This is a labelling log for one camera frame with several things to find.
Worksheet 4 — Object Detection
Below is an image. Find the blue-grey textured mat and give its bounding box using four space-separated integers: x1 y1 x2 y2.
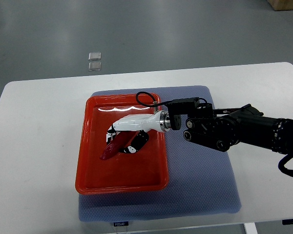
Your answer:
79 89 241 222

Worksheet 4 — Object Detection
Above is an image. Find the red pepper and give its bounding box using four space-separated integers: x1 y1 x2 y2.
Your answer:
100 131 136 160

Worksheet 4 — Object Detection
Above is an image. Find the cardboard box corner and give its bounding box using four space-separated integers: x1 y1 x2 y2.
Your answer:
267 0 293 11

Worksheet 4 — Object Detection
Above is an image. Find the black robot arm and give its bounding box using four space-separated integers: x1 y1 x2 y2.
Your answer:
165 97 293 177

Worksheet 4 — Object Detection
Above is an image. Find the black object at table edge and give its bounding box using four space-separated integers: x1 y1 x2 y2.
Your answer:
282 219 293 225

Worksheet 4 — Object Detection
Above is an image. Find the lower clear floor tile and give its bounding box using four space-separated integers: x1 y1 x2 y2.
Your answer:
88 61 102 71

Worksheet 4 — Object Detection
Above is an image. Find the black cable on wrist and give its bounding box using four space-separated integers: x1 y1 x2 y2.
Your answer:
135 91 169 114

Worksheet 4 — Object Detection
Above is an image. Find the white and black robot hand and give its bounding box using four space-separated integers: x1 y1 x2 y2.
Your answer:
106 111 171 154

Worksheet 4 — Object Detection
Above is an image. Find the red plastic tray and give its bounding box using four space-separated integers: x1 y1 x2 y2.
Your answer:
75 93 169 195

